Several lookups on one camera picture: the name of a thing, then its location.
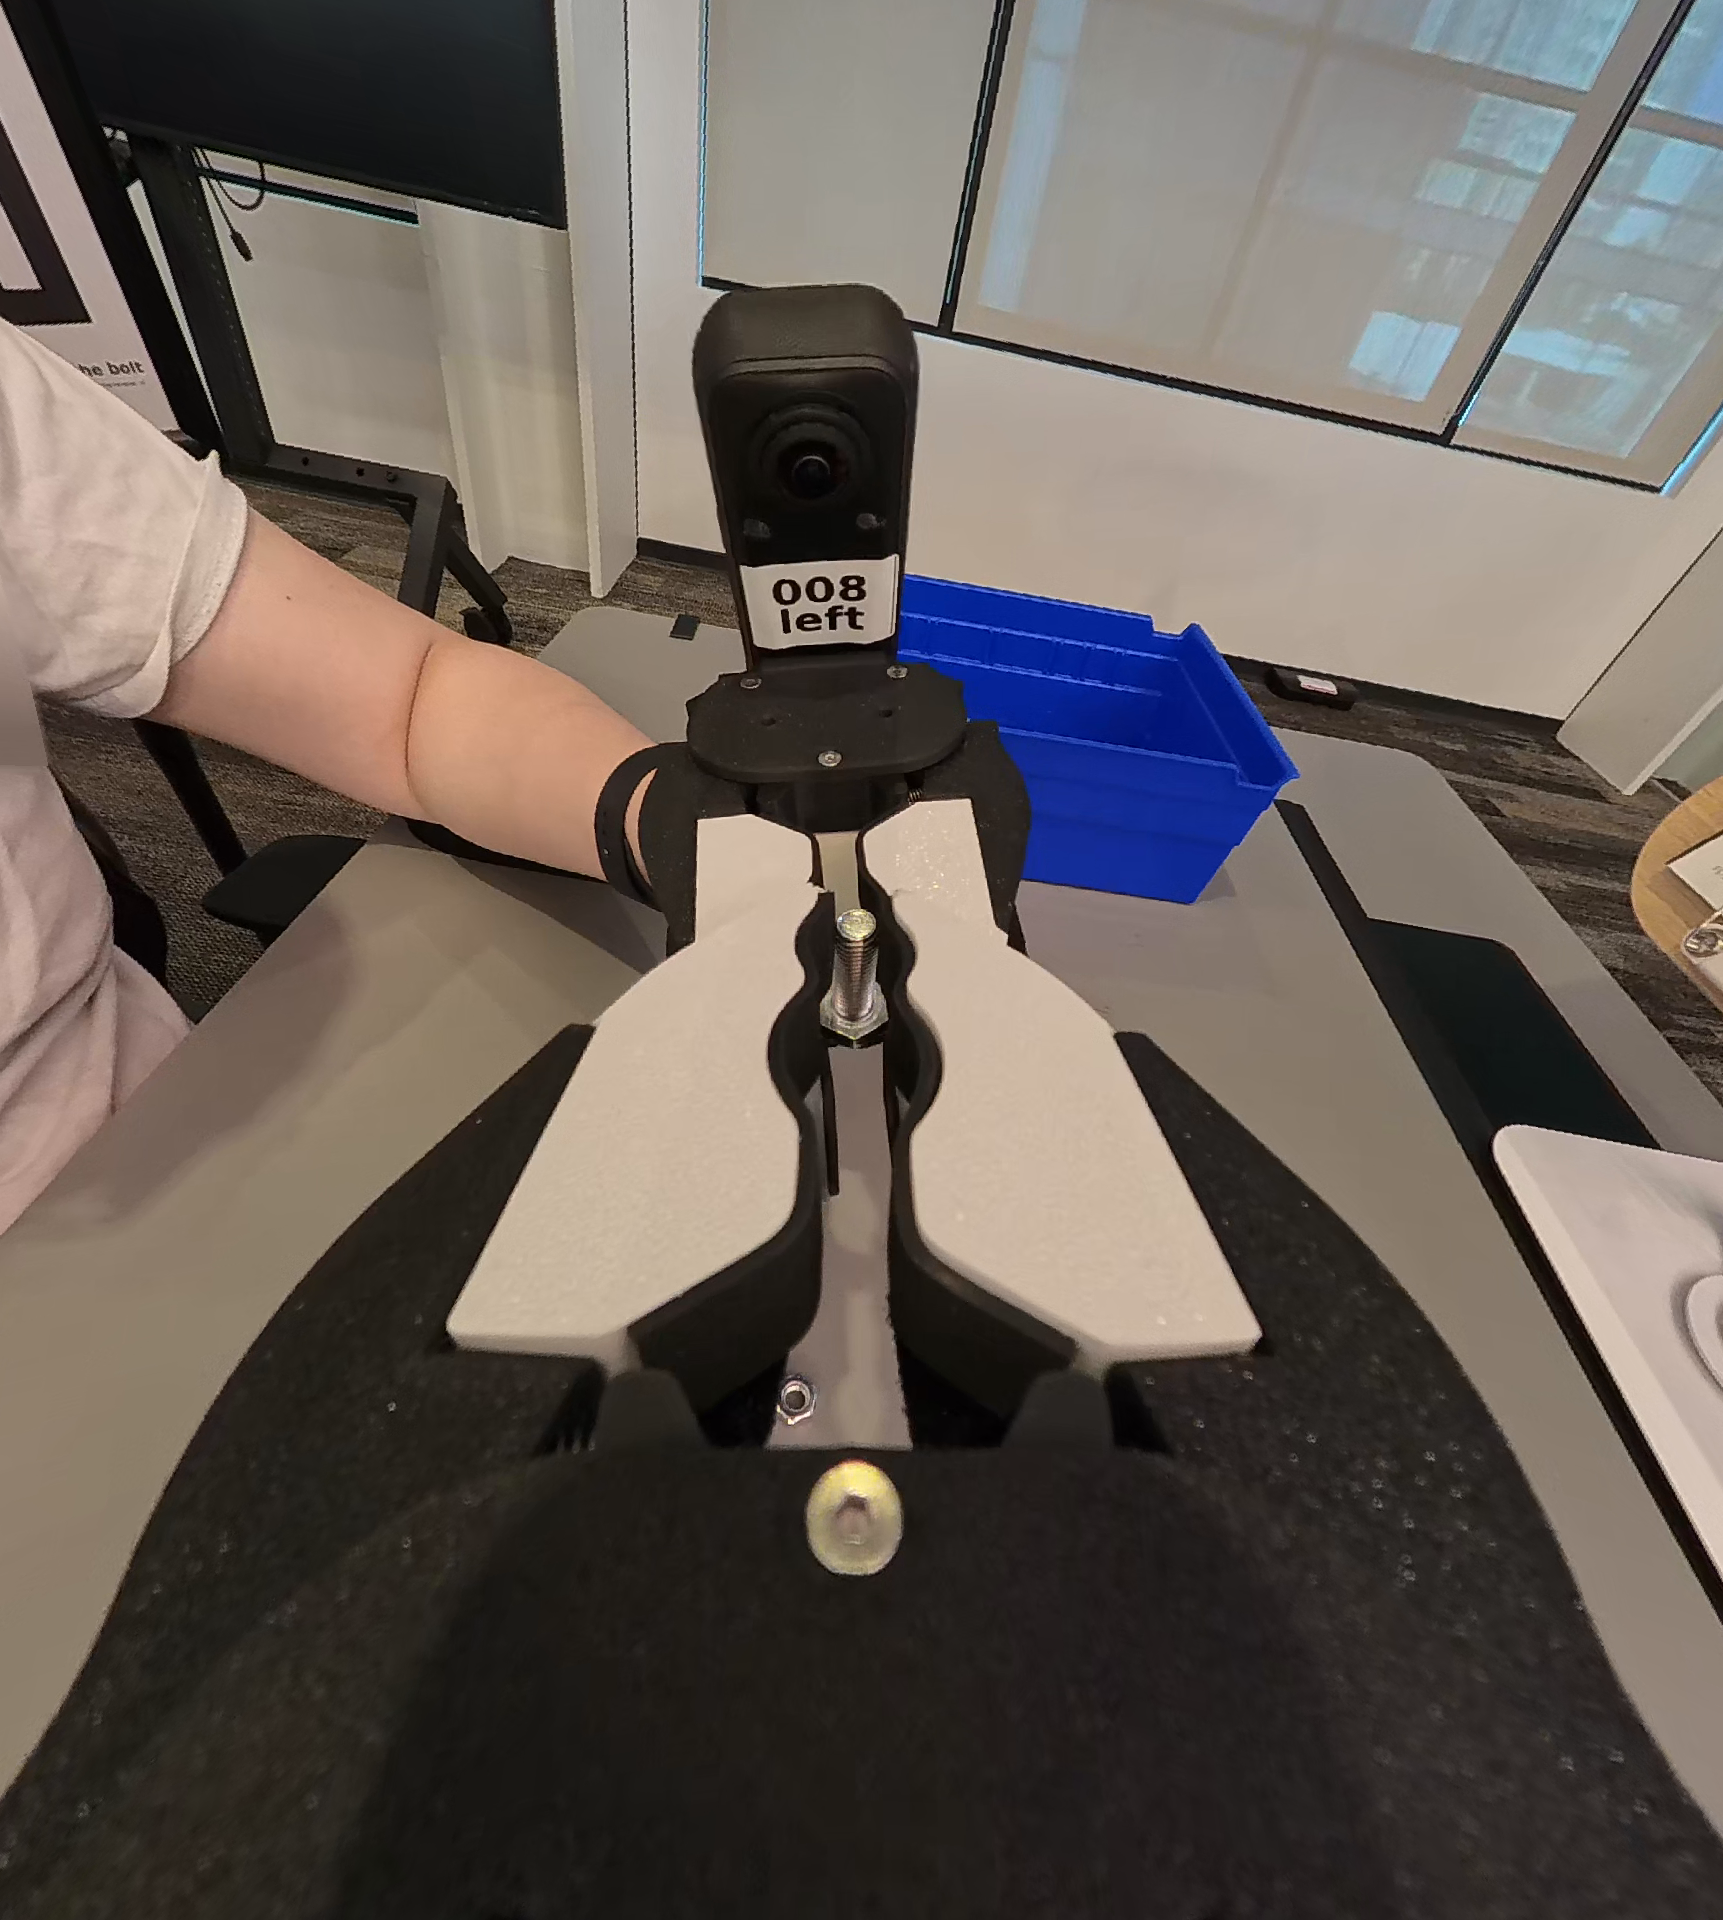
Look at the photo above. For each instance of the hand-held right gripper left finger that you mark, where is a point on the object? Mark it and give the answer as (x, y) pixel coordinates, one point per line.
(652, 1171)

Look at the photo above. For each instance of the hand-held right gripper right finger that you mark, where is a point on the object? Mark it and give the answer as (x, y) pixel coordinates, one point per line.
(1072, 1185)

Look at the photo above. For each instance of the black metal screen stand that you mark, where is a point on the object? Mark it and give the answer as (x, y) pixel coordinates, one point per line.
(200, 374)

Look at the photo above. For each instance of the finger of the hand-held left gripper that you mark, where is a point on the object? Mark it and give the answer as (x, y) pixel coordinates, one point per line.
(944, 863)
(742, 878)

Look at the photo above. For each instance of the small silver hex nut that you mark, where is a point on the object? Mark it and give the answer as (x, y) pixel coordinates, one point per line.
(796, 1399)

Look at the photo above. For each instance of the person's left forearm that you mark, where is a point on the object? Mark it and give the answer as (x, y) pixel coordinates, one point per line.
(426, 720)

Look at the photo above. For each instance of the wood and white document stand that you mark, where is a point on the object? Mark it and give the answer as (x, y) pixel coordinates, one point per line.
(1625, 1321)

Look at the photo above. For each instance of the blue plastic bin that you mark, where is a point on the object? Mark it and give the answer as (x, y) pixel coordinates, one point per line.
(1132, 750)

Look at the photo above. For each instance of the large glass window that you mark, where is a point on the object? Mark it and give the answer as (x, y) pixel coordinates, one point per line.
(1252, 180)

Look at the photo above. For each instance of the small silver hex bolt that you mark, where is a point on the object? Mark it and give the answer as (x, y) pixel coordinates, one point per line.
(854, 975)

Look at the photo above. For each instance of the person's light clothing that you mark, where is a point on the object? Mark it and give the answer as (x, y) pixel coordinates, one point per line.
(50, 901)

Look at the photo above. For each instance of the black wrist band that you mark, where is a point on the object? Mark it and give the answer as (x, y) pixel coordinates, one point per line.
(610, 824)

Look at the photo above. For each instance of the large black wall screen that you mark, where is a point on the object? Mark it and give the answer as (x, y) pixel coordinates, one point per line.
(350, 90)

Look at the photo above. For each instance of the person's left hand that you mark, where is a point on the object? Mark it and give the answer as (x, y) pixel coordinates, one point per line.
(642, 840)

